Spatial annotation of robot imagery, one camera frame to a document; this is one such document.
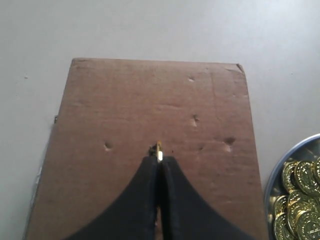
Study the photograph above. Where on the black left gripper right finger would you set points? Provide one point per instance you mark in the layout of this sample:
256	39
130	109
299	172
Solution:
185	215

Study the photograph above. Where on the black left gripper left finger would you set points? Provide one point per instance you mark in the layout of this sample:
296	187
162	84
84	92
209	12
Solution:
132	215

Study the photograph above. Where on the gold coin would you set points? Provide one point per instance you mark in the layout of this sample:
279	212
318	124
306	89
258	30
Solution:
159	151

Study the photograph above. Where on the round steel plate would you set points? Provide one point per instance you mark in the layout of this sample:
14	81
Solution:
274	187

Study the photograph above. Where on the brown cardboard box with slot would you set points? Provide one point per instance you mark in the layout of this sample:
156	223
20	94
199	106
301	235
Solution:
113	110

